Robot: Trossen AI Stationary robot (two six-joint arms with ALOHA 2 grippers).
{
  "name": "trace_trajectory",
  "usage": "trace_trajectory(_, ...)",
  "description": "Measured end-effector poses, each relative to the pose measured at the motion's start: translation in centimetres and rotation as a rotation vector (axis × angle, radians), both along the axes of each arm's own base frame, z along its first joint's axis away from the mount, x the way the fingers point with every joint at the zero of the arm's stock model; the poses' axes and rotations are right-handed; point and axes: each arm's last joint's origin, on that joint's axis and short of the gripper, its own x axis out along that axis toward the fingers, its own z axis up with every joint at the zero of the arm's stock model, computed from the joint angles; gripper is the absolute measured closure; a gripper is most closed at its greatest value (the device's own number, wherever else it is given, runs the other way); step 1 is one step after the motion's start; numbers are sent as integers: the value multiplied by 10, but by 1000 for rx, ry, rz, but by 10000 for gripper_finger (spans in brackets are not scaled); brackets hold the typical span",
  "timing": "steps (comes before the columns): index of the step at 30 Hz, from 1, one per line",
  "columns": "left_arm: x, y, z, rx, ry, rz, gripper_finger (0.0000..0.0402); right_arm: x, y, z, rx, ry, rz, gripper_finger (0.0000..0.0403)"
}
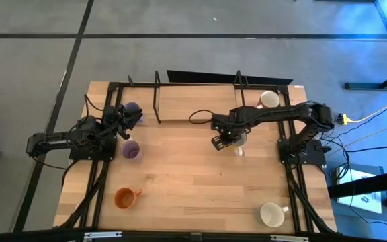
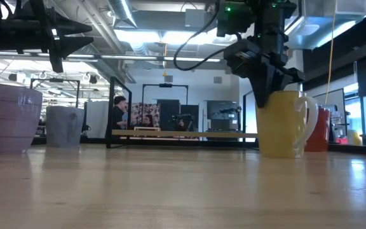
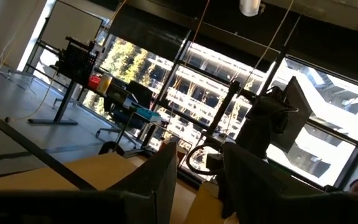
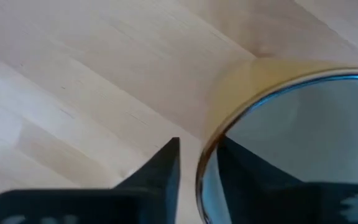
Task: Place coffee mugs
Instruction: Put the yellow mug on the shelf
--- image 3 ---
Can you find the wooden shelf board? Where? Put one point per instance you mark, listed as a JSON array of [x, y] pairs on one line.
[[104, 168]]

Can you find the teal box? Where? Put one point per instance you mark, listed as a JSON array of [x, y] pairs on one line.
[[148, 113]]

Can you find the yellow container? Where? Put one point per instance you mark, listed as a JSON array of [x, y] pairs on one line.
[[104, 83]]

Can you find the black office chair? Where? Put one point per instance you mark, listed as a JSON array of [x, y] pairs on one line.
[[140, 93]]

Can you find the whiteboard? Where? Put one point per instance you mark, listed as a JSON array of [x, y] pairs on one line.
[[70, 25]]

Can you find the black metal shelf frame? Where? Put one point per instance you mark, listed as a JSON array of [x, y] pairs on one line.
[[36, 149]]

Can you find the black window frame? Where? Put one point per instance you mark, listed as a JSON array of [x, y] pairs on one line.
[[179, 74]]

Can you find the black monitor panel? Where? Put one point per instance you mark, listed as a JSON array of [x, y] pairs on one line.
[[297, 115]]

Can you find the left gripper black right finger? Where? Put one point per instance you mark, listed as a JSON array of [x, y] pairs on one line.
[[250, 186]]

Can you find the black perforated basket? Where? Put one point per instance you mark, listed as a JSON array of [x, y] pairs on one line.
[[78, 62]]

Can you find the white ceiling lamp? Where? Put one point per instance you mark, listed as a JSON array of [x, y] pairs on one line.
[[250, 7]]

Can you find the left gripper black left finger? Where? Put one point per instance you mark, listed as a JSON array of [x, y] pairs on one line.
[[154, 186]]

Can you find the desk with black legs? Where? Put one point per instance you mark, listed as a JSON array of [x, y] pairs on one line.
[[64, 102]]

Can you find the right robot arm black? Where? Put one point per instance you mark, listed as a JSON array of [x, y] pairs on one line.
[[259, 124]]

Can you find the red container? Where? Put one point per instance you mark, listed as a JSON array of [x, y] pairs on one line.
[[94, 82]]

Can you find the black support pole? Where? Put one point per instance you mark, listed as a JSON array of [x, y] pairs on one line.
[[224, 105]]

